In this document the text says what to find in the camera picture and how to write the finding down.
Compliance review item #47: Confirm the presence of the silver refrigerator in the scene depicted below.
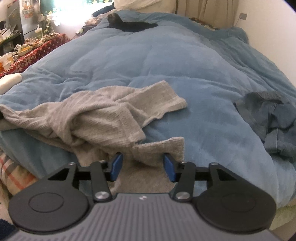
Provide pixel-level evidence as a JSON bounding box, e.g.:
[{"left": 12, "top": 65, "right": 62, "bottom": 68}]
[{"left": 6, "top": 0, "right": 41, "bottom": 39}]

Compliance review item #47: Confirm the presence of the green drink cup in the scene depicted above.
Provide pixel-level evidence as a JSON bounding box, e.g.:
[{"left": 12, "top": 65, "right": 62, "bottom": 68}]
[{"left": 35, "top": 25, "right": 43, "bottom": 40}]

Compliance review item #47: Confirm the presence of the grey wall socket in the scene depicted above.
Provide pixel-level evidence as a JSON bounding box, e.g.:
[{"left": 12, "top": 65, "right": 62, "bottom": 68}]
[{"left": 239, "top": 13, "right": 247, "bottom": 21}]

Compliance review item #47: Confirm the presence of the folded cream towel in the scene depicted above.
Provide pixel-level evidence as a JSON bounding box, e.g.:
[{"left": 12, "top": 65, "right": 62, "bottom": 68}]
[{"left": 0, "top": 73, "right": 22, "bottom": 95}]

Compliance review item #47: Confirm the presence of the colourful plaid bed sheet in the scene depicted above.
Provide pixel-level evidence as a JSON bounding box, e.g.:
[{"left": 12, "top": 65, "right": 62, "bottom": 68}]
[{"left": 0, "top": 150, "right": 39, "bottom": 195}]

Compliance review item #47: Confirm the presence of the beige drape curtain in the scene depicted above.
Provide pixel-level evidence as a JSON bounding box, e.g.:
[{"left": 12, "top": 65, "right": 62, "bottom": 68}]
[{"left": 176, "top": 0, "right": 239, "bottom": 28}]

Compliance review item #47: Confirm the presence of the blue plush duvet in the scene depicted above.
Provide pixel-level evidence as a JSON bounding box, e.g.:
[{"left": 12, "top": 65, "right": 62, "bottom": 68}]
[{"left": 1, "top": 11, "right": 295, "bottom": 207}]

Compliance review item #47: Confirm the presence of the red patterned tablecloth table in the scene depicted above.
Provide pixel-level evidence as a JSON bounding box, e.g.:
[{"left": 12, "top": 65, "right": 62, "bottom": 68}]
[{"left": 0, "top": 34, "right": 70, "bottom": 77}]

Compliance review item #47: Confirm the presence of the black cat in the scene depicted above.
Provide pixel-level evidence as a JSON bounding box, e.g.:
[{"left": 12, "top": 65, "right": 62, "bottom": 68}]
[{"left": 107, "top": 13, "right": 158, "bottom": 33}]

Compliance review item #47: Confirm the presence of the blue denim garment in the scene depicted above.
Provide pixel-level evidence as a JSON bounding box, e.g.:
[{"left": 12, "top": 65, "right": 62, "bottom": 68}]
[{"left": 233, "top": 91, "right": 295, "bottom": 163}]

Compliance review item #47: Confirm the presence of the grey knit polo shirt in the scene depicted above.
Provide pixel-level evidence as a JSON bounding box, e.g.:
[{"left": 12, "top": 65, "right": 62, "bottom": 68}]
[{"left": 1, "top": 81, "right": 187, "bottom": 193}]

